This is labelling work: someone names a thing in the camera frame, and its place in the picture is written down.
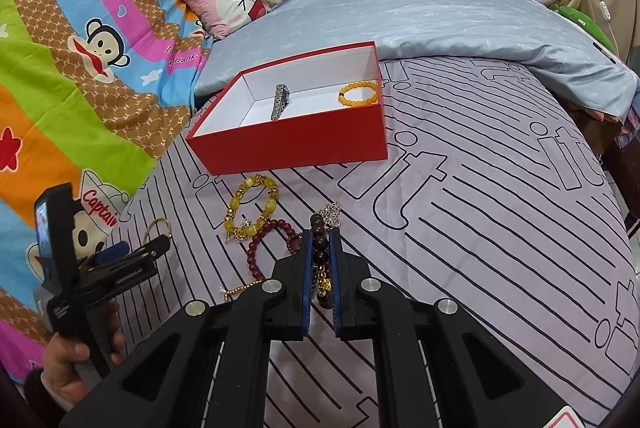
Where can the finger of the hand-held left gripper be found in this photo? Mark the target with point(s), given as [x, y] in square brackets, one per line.
[116, 253]
[150, 247]

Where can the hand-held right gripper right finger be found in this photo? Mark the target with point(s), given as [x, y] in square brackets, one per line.
[337, 288]

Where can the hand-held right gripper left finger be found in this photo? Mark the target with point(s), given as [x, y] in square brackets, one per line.
[306, 288]

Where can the thin gold bangle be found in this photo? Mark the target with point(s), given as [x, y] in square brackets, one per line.
[148, 230]

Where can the red cardboard box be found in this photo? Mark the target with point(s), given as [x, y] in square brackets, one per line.
[300, 147]

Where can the silver metal watch band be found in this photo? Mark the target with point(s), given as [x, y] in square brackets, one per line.
[281, 100]

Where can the person's left forearm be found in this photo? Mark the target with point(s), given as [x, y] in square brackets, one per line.
[42, 400]

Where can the person's left hand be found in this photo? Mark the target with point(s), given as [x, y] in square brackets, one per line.
[65, 358]

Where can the lilac striped bedsheet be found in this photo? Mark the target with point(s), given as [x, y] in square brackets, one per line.
[475, 233]

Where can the colourful monkey print blanket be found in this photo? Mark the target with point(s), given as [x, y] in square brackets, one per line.
[75, 72]

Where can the pink rabbit pillow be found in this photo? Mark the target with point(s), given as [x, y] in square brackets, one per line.
[220, 5]

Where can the red white card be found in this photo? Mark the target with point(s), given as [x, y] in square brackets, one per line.
[565, 420]

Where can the light blue quilt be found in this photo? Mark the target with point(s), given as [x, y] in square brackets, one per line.
[450, 17]

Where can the dark brown furniture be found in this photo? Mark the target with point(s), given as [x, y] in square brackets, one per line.
[612, 142]

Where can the green plush toy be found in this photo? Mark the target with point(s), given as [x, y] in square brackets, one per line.
[580, 15]

